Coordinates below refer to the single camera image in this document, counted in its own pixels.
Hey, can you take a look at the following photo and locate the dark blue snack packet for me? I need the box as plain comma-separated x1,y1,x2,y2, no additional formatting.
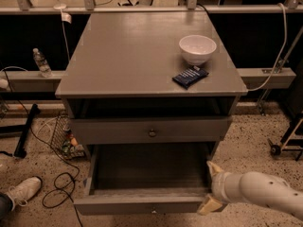
172,66,208,89

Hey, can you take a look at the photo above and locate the white bowl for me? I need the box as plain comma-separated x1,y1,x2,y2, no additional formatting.
179,35,217,65

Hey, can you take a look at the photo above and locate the white cable right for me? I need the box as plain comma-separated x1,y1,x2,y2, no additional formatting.
247,2,288,93

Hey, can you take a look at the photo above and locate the black floor cable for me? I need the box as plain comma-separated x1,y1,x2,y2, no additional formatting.
0,69,84,227

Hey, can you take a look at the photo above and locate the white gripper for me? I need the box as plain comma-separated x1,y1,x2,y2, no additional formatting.
197,161,245,216

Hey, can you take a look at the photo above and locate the grey drawer cabinet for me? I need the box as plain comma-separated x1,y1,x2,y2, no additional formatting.
55,10,249,163

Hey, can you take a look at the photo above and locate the white sneaker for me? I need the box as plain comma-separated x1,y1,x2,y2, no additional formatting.
7,176,43,208

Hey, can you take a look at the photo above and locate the clear plastic water bottle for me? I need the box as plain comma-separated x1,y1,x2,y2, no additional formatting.
33,48,52,78

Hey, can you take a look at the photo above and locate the wire basket with items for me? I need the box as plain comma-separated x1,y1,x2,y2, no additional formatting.
50,115,85,160

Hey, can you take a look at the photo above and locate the grey drawer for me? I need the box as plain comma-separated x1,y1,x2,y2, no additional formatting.
70,116,231,145
75,143,211,215

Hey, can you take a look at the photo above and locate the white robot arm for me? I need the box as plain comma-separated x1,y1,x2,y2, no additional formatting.
197,161,303,220

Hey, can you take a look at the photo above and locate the black stand leg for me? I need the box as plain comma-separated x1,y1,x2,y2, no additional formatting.
13,104,40,158

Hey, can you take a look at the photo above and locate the grey top drawer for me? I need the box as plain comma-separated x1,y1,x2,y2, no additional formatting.
70,116,231,145

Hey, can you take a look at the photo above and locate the white lamp with cord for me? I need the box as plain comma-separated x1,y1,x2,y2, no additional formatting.
47,0,73,62

